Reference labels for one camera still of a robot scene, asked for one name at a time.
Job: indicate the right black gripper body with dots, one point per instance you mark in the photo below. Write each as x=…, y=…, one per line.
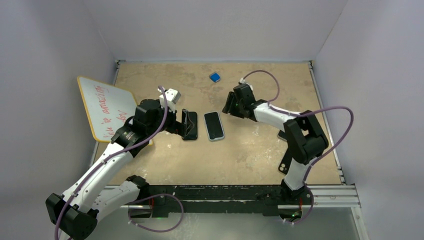
x=237, y=108

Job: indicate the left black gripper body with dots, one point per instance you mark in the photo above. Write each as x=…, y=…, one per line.
x=172, y=126

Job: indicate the black phone with camera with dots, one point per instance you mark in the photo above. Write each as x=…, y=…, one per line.
x=192, y=127

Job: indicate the light blue phone case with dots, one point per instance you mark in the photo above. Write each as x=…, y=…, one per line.
x=214, y=126

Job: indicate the black phone case edge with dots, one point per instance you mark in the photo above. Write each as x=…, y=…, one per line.
x=285, y=163

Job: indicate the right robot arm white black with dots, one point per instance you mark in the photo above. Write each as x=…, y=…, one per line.
x=305, y=138

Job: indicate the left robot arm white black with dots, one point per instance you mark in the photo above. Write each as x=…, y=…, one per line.
x=77, y=211

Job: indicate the blue eraser block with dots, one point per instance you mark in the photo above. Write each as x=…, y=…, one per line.
x=215, y=77

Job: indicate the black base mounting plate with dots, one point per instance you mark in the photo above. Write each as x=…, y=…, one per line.
x=158, y=201

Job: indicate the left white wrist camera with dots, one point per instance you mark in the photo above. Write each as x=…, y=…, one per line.
x=169, y=98

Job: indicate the white whiteboard yellow frame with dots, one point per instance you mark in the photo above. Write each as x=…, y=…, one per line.
x=107, y=107

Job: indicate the aluminium frame rail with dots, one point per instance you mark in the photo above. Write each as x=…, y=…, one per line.
x=332, y=196

